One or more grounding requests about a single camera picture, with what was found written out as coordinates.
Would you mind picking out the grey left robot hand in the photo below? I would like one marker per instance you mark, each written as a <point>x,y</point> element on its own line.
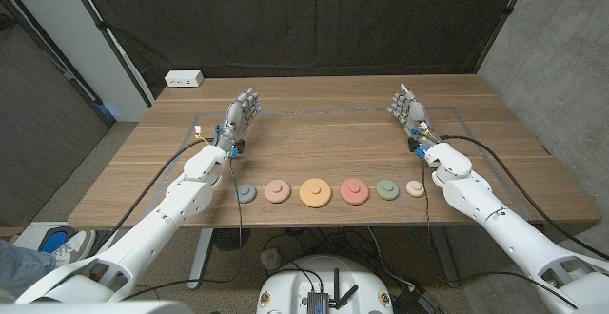
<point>235,116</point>

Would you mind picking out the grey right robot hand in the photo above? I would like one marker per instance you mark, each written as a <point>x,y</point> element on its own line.
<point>413,111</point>

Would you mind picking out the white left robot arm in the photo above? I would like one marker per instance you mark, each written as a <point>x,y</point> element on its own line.
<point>181,200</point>

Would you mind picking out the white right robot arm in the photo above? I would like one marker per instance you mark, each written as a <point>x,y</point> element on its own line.
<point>476,200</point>

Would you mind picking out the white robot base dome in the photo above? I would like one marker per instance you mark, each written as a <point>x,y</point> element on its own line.
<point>290,285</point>

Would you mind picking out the white power strip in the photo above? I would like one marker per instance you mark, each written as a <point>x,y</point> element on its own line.
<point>183,78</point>

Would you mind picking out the black backdrop curtain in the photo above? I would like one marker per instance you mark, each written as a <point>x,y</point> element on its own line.
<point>304,19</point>

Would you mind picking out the black round floor fan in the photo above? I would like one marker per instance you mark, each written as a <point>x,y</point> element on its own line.
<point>230,239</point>

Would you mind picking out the black backdrop stand pole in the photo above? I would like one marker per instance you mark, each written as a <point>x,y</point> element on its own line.
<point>504,19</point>
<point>109,43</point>

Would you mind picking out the white table leg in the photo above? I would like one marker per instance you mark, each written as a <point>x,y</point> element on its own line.
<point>200,257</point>

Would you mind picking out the grey round floor object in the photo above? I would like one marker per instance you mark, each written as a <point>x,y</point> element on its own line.
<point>271,259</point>

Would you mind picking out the black power adapter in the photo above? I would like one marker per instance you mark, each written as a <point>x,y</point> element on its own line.
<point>411,300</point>

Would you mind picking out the radio box with black antennas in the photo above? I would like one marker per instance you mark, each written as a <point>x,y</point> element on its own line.
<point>318,300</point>

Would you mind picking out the white sneaker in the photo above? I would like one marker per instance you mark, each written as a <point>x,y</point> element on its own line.
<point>76,247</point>

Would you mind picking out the blue foot pedal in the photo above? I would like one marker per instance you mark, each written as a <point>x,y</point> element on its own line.
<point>53,240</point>

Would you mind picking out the white robot torso edge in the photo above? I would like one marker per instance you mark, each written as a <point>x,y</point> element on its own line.
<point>95,308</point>

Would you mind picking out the blue jeans leg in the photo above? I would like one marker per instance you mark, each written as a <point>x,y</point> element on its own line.
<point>21,271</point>

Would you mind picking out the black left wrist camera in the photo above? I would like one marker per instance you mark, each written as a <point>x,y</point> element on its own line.
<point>239,145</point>

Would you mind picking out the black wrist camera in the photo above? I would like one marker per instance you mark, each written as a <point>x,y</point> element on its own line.
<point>239,145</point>
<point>413,145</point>

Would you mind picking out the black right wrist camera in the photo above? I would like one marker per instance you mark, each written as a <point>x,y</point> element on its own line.
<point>413,145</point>

